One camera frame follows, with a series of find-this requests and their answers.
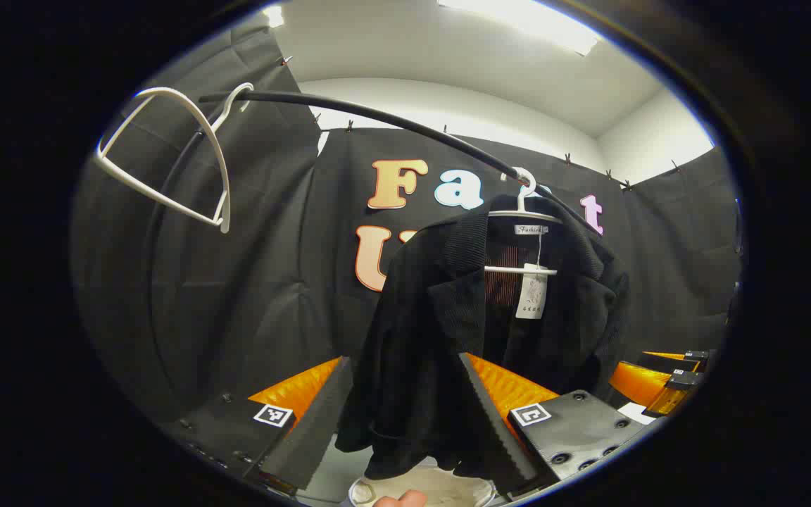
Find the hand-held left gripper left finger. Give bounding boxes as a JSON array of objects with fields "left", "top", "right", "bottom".
[{"left": 166, "top": 356, "right": 355, "bottom": 497}]

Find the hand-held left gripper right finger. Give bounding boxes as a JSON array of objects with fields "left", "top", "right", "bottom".
[{"left": 458, "top": 352, "right": 649, "bottom": 502}]

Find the white laundry hamper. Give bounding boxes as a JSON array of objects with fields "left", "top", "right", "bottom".
[{"left": 348, "top": 461, "right": 499, "bottom": 507}]

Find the black ribbed jacket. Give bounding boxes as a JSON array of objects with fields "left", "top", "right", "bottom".
[{"left": 335, "top": 194, "right": 631, "bottom": 481}]

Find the empty white clothes hanger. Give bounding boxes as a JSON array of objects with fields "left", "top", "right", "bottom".
[{"left": 94, "top": 82, "right": 255, "bottom": 234}]

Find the black backdrop cloth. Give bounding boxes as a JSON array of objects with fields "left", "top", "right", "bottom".
[{"left": 71, "top": 25, "right": 744, "bottom": 423}]

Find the large ceiling light panel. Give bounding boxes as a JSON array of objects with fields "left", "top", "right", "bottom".
[{"left": 437, "top": 0, "right": 600, "bottom": 57}]

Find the black clothes rail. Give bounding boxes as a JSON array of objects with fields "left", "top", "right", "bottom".
[{"left": 144, "top": 89, "right": 603, "bottom": 395}]

